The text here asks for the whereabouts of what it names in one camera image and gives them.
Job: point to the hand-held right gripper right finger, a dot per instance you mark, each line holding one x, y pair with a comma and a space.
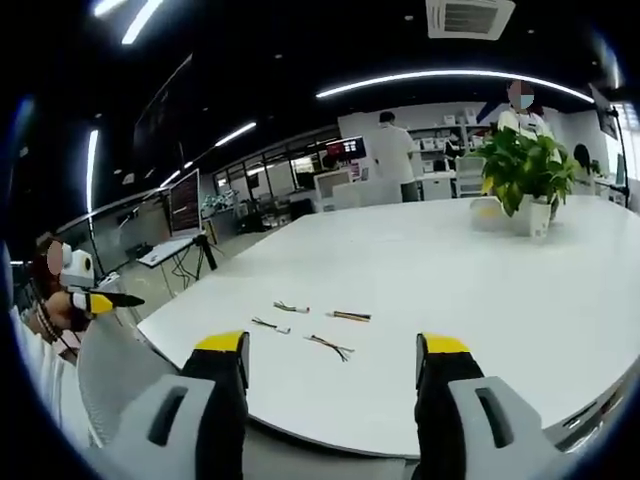
450, 400

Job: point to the person's left hand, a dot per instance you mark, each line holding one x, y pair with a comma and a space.
60, 307

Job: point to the white plant pot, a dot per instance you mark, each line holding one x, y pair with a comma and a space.
532, 217

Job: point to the black tripod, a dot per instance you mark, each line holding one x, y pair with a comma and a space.
206, 255

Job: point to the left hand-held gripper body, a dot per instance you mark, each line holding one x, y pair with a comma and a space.
77, 270

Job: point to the white storage shelf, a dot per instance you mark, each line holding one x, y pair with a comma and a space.
440, 140

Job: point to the white yellow container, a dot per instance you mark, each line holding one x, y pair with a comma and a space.
487, 212

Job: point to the long ceiling light strip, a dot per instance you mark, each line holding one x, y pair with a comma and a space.
450, 80

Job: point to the ceiling air conditioner vent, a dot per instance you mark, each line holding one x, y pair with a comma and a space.
470, 17

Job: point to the grey mesh chair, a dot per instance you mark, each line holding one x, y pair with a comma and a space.
115, 370

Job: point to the green potted plant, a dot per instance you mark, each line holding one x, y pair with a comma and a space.
525, 165

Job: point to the white counter cabinet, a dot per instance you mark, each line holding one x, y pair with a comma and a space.
335, 190

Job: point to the small white side table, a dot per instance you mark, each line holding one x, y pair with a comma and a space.
160, 252

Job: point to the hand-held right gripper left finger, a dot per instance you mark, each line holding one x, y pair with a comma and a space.
200, 400

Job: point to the red wall screen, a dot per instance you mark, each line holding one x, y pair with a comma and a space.
345, 147

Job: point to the black monitor on pole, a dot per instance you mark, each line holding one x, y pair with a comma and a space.
602, 112

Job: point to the white slatted chair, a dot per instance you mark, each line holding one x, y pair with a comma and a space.
470, 180

